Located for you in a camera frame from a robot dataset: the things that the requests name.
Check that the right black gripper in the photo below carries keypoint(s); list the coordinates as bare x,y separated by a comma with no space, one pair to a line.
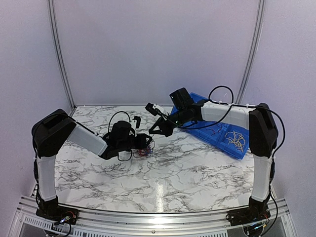
165,130

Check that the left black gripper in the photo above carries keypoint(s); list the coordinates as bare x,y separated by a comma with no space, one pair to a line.
141,143

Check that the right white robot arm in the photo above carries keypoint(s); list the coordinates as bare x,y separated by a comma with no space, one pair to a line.
257,119

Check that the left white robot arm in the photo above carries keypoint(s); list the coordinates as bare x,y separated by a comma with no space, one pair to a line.
50,134

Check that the blue three-compartment bin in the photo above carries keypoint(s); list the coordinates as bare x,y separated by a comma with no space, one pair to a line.
223,126

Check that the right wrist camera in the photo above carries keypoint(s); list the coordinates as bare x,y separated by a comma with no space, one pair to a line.
156,109

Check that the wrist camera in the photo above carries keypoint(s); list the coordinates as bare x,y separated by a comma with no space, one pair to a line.
156,109
136,122

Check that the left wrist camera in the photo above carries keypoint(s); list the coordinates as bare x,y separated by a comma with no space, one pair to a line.
136,122

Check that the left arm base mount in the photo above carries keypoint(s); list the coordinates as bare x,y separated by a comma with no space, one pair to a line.
60,214

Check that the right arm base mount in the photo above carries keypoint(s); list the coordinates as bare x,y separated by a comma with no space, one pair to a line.
241,216

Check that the aluminium front rail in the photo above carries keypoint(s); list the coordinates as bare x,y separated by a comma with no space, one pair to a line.
101,223

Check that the right aluminium frame post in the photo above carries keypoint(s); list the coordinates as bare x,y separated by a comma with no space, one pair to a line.
252,50

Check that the aluminium frame post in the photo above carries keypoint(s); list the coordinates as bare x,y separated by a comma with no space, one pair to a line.
252,50
59,54

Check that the left aluminium frame post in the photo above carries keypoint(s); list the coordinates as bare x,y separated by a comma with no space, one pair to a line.
59,54

